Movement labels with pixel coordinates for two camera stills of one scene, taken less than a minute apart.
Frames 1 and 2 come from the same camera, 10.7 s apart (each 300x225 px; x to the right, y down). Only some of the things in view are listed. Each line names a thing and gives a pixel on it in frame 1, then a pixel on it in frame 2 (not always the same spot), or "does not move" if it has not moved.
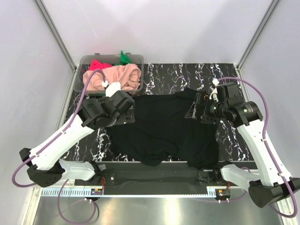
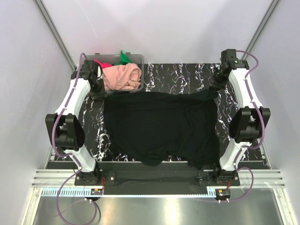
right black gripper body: [213, 111] -> [218, 81]
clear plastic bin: [128, 69] does not move
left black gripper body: [127, 118] -> [98, 89]
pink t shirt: [129, 75] does not move
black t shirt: [160, 133] does not move
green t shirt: [124, 59] does not move
